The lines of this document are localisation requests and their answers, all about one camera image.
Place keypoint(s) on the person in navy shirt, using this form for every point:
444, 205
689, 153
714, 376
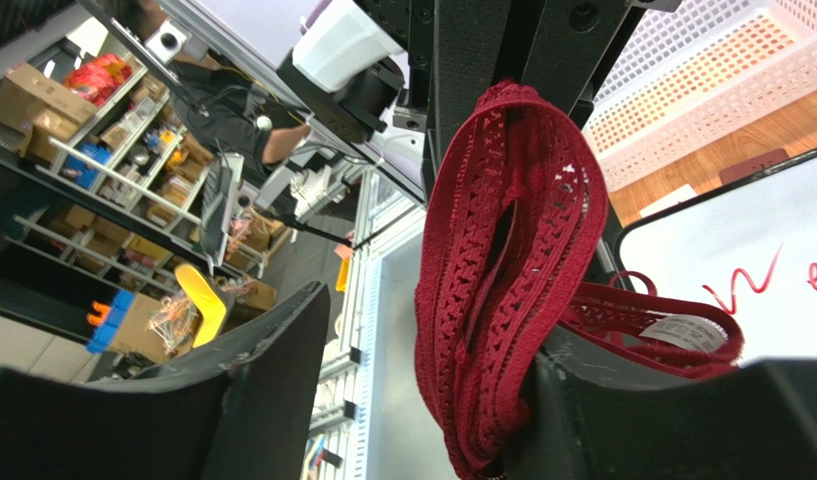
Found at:
240, 117

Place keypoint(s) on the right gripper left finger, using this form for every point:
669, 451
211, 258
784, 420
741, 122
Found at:
238, 407

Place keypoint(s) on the dark red bra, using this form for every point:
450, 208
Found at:
512, 225

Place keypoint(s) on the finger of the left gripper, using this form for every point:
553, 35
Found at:
564, 49

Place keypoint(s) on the white plastic basket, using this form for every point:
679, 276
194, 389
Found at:
690, 77

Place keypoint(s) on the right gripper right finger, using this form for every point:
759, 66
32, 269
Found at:
596, 415

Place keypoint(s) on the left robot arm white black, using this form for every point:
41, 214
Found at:
356, 58

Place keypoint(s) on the aluminium frame rail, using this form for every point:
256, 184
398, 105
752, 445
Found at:
341, 425

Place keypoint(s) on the whiteboard with red writing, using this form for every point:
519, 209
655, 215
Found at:
749, 248

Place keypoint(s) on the storage shelf with boxes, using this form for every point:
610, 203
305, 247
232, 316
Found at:
88, 205

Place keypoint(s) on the yellow chair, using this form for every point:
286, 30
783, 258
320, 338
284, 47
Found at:
213, 303

